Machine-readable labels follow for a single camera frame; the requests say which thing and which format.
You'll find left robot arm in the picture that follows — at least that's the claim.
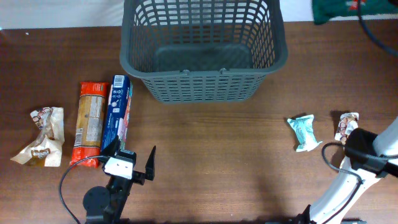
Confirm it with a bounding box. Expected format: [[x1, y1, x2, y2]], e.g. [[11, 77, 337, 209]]
[[83, 137, 156, 224]]

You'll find grey plastic basket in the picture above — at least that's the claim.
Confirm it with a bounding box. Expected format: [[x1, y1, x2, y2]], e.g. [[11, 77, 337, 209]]
[[119, 0, 288, 104]]

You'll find beige snack bag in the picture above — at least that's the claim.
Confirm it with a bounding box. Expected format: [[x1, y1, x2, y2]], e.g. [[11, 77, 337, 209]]
[[335, 112, 359, 144], [10, 107, 65, 167]]

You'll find mint green snack packet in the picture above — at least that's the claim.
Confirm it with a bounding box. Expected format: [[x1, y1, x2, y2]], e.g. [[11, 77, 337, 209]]
[[287, 114, 322, 152]]

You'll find green coffee bag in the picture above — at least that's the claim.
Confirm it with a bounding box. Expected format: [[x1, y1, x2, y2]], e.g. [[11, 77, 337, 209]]
[[312, 0, 397, 25]]

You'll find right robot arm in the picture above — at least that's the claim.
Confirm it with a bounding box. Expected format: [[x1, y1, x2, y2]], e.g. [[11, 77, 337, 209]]
[[292, 120, 397, 223]]

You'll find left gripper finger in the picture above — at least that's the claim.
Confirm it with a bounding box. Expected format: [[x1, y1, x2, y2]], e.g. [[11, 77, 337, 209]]
[[145, 146, 156, 181], [100, 136, 120, 157]]

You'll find orange biscuit pack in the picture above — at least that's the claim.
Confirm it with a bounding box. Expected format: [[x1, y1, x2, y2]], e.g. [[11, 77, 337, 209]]
[[70, 82, 109, 168]]

